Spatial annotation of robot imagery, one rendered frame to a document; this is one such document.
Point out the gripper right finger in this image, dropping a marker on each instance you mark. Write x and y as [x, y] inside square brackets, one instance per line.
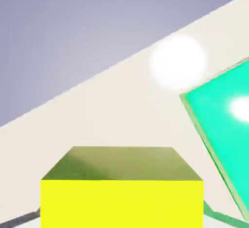
[217, 221]

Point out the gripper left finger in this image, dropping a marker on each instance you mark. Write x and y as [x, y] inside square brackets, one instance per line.
[21, 222]

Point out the small yellow cube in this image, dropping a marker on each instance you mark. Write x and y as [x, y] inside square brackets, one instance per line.
[122, 202]

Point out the large green box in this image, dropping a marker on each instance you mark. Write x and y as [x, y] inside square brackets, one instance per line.
[219, 126]

